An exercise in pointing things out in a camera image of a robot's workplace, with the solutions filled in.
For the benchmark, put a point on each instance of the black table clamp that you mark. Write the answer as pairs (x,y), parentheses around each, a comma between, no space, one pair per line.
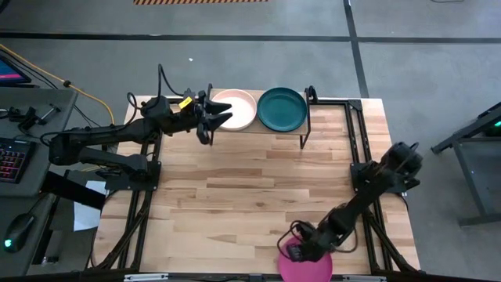
(312,94)

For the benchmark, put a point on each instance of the white paper sheet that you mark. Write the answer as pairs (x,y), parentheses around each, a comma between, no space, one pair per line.
(84,219)

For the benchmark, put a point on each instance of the black computer monitor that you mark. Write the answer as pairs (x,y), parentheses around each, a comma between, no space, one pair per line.
(9,72)

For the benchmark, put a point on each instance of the yellow tag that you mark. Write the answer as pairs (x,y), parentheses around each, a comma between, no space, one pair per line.
(185,102)

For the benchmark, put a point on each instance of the black flat bar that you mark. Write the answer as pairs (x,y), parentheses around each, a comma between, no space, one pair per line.
(74,192)

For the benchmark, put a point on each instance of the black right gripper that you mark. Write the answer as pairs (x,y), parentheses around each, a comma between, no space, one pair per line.
(315,244)

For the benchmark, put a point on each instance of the silver bracket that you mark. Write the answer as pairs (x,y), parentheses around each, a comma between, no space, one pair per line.
(364,279)
(145,277)

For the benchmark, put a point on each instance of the backlit black keyboard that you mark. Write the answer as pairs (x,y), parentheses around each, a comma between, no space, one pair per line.
(13,160)

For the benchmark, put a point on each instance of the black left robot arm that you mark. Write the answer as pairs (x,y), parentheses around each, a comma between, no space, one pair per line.
(109,131)

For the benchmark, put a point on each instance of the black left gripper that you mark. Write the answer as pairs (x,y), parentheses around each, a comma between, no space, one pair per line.
(192,117)

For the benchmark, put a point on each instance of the black aluminium rig frame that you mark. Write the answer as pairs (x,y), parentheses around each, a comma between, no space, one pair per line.
(332,102)

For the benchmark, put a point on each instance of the peach plate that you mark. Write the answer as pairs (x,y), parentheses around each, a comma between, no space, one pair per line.
(242,109)

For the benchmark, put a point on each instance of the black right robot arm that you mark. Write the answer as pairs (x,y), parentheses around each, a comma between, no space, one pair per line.
(368,196)

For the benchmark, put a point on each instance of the magenta plate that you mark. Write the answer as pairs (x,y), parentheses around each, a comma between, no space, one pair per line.
(313,272)

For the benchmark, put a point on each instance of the grey desk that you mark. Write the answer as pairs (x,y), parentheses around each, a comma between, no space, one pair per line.
(47,117)

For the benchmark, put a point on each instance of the black desk clamp tool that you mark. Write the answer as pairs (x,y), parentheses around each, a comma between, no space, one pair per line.
(27,117)

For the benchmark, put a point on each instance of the black computer mouse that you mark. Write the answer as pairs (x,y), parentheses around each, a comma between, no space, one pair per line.
(17,233)

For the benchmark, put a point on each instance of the wooden shelf with black legs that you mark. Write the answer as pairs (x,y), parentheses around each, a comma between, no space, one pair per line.
(258,131)

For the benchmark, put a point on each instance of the dark green plate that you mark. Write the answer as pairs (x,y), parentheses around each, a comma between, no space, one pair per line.
(282,109)

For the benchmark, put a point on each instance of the dark grey side table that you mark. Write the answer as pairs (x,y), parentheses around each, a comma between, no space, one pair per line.
(463,162)

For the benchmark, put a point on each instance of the black device with green light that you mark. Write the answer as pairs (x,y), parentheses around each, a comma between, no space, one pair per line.
(496,127)

